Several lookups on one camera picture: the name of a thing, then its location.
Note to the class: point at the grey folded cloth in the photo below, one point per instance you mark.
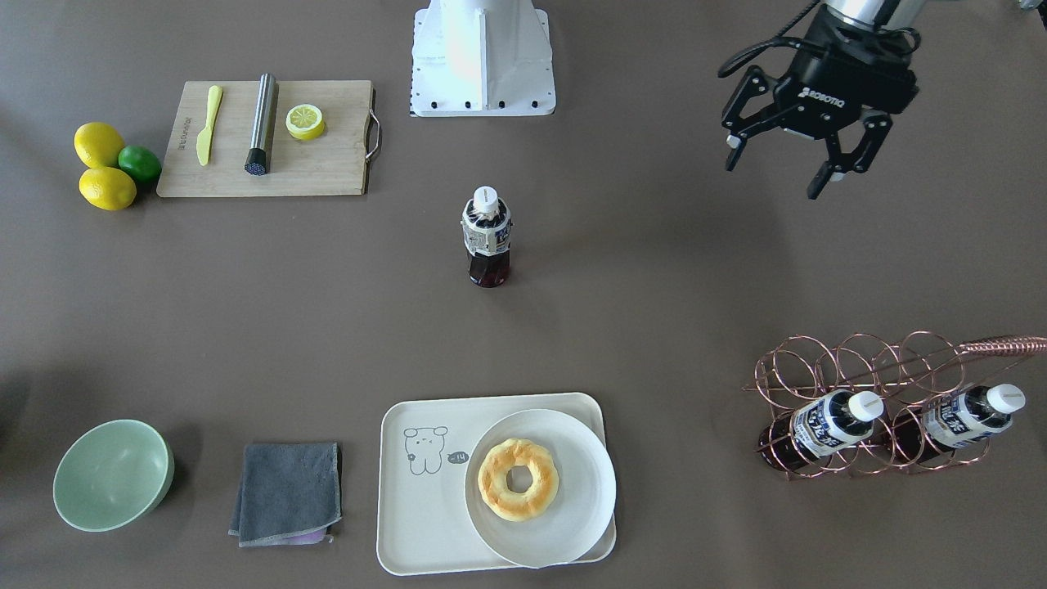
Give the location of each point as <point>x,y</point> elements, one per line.
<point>289,494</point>

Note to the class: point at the yellow plastic knife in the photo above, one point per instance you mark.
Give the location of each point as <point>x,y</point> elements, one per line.
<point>203,142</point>

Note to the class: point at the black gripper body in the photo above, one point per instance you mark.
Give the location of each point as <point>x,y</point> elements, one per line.
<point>847,87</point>

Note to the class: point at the bamboo cutting board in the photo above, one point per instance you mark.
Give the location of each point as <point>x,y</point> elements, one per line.
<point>332,165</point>

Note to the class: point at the tea bottle in rack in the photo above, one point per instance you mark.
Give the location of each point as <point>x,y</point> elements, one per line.
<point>959,419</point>
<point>820,429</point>

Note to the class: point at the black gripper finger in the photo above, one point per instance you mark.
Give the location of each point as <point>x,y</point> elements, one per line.
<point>834,169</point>
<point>736,144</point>

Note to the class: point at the tea bottle dark liquid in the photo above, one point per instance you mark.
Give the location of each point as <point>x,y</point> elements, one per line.
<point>486,225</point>

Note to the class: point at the white round plate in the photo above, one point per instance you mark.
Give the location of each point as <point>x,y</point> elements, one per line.
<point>587,492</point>

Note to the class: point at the green lime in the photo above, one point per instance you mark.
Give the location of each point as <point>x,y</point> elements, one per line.
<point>141,164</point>

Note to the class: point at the glazed donut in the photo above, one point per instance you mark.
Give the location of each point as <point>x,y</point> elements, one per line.
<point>518,480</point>

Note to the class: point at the beige rabbit tray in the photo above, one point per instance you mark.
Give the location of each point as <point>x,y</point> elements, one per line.
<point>423,525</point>

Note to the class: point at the yellow lemon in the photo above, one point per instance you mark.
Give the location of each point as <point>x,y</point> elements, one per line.
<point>98,145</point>
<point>108,188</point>

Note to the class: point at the copper wire bottle rack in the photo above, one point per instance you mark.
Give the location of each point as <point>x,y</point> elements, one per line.
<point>908,375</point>

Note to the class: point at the mint green bowl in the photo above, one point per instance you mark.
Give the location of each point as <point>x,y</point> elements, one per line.
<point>112,475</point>

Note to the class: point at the half lemon slice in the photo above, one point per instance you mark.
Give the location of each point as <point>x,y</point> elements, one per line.
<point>305,122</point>

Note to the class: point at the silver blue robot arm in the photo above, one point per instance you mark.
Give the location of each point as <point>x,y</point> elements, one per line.
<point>873,15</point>

